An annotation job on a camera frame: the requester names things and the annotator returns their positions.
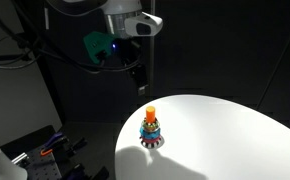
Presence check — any black perforated breadboard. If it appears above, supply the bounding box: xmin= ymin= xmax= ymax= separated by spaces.
xmin=0 ymin=124 xmax=110 ymax=180

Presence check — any black white striped base ring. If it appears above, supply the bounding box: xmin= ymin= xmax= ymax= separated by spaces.
xmin=139 ymin=137 xmax=163 ymax=150

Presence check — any white partition panel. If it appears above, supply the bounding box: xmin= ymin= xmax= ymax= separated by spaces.
xmin=0 ymin=13 xmax=63 ymax=148

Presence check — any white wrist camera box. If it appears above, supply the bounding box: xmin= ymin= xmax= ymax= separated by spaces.
xmin=124 ymin=12 xmax=164 ymax=38

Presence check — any orange stand peg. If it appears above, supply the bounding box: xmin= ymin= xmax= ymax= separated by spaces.
xmin=145 ymin=105 xmax=157 ymax=125

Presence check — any yellow green ring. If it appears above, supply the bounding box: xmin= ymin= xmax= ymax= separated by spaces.
xmin=141 ymin=118 xmax=161 ymax=132

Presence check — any red ring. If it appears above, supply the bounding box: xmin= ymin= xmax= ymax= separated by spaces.
xmin=139 ymin=134 xmax=161 ymax=142

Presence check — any purple handled clamp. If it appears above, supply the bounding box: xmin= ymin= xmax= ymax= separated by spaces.
xmin=40 ymin=132 xmax=67 ymax=150

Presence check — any orange clip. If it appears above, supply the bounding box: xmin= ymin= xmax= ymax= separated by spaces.
xmin=39 ymin=147 xmax=55 ymax=157

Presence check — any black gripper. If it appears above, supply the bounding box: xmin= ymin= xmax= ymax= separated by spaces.
xmin=114 ymin=36 xmax=150 ymax=98

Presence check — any black cable bundle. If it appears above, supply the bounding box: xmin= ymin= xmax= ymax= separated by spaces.
xmin=0 ymin=0 xmax=141 ymax=75

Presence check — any blue ring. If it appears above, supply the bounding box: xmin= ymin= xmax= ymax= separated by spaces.
xmin=138 ymin=126 xmax=162 ymax=140

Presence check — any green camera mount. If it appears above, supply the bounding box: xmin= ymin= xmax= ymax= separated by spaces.
xmin=82 ymin=31 xmax=118 ymax=65

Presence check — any silver metal rod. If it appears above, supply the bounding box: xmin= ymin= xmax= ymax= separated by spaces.
xmin=10 ymin=152 xmax=30 ymax=165

